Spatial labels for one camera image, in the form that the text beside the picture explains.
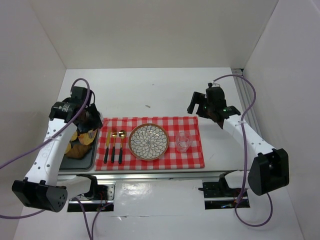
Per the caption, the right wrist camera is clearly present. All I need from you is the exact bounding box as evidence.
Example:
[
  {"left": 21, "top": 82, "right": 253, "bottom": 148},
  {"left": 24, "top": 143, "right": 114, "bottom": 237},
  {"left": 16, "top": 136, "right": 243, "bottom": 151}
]
[{"left": 205, "top": 86, "right": 227, "bottom": 108}]

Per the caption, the gold knife black handle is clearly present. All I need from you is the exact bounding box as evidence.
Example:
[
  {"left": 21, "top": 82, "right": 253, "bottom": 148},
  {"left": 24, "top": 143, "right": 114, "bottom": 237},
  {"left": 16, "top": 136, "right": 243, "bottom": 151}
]
[{"left": 103, "top": 130, "right": 112, "bottom": 164}]

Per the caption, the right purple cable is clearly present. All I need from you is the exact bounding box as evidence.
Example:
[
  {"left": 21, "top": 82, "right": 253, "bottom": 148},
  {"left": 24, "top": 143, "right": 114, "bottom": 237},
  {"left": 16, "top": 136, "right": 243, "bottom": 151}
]
[{"left": 212, "top": 74, "right": 273, "bottom": 228}]

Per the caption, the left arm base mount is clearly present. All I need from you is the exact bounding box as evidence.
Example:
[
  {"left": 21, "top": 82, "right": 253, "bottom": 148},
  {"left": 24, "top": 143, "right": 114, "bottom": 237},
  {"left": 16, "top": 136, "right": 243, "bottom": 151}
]
[{"left": 67, "top": 182, "right": 116, "bottom": 213}]

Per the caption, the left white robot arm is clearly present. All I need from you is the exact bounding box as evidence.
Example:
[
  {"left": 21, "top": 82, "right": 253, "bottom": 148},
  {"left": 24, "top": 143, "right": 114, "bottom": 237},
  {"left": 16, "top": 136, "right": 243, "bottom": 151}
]
[{"left": 11, "top": 101, "right": 103, "bottom": 213}]

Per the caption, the dark grey baking tray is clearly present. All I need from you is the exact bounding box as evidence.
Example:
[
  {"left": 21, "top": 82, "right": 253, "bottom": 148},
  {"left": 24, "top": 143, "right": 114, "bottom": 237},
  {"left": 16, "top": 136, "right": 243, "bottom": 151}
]
[{"left": 59, "top": 129, "right": 100, "bottom": 172}]

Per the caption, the clear drinking glass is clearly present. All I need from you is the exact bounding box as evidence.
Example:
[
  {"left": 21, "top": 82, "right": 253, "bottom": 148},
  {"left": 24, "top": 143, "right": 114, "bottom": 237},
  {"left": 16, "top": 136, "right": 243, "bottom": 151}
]
[{"left": 175, "top": 131, "right": 193, "bottom": 153}]

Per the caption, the aluminium table edge rail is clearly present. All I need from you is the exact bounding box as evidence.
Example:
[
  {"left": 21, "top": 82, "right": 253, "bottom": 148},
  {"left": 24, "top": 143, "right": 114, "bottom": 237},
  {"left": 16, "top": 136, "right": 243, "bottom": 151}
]
[{"left": 57, "top": 170, "right": 236, "bottom": 181}]

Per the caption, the flower pattern ceramic plate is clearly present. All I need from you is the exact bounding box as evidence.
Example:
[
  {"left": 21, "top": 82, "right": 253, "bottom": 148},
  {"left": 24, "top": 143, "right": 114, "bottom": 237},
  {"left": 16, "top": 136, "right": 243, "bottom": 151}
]
[{"left": 128, "top": 123, "right": 169, "bottom": 161}]

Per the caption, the brown croissant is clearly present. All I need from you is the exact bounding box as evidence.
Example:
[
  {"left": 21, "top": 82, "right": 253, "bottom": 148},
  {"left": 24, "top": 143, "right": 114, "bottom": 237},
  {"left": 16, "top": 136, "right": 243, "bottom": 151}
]
[{"left": 64, "top": 144, "right": 92, "bottom": 160}]

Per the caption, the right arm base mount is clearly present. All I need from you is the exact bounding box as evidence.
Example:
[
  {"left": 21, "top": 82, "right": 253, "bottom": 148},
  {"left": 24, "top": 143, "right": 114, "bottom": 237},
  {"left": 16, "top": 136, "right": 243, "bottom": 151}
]
[{"left": 198, "top": 173, "right": 241, "bottom": 210}]

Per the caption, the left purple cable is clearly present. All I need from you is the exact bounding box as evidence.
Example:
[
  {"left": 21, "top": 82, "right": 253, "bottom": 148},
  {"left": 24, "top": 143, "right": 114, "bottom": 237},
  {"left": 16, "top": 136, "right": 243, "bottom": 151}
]
[{"left": 0, "top": 78, "right": 113, "bottom": 239}]

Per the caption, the gold spoon black handle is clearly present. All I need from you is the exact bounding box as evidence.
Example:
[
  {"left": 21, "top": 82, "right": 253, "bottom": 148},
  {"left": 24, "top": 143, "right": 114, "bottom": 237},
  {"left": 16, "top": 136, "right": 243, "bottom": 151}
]
[{"left": 118, "top": 130, "right": 127, "bottom": 165}]

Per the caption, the gold fork black handle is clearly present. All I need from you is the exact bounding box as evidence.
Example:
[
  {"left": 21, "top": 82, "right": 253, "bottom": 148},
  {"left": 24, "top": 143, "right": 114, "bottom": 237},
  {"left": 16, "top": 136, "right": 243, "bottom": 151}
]
[{"left": 110, "top": 128, "right": 118, "bottom": 164}]

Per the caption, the round yellow bread roll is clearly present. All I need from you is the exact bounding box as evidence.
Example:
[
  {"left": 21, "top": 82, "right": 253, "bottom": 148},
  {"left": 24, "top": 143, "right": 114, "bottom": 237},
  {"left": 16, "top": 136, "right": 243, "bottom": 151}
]
[{"left": 64, "top": 142, "right": 72, "bottom": 154}]

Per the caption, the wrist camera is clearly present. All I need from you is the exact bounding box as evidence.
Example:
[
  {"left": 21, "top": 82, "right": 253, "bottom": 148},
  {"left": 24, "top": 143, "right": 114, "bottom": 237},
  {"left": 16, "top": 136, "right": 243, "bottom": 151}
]
[
  {"left": 205, "top": 86, "right": 227, "bottom": 108},
  {"left": 70, "top": 86, "right": 90, "bottom": 105}
]

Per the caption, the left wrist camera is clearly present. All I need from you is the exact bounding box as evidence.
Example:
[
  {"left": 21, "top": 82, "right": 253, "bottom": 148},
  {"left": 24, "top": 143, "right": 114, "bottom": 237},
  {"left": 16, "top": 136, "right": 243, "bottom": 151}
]
[{"left": 70, "top": 86, "right": 90, "bottom": 105}]

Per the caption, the purple cable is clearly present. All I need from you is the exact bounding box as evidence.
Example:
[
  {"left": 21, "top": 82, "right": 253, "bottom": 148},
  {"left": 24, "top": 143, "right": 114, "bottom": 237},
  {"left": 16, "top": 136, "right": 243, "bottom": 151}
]
[
  {"left": 0, "top": 78, "right": 113, "bottom": 239},
  {"left": 212, "top": 74, "right": 273, "bottom": 228}
]

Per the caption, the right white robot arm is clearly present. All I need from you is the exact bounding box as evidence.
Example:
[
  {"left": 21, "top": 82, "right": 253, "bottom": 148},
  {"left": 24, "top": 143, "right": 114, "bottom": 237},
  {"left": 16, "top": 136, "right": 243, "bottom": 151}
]
[{"left": 187, "top": 87, "right": 290, "bottom": 196}]

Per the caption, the red white checkered cloth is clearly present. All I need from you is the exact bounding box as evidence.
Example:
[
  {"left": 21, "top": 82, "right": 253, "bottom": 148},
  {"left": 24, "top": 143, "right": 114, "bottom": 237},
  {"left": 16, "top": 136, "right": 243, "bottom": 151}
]
[{"left": 94, "top": 116, "right": 205, "bottom": 171}]

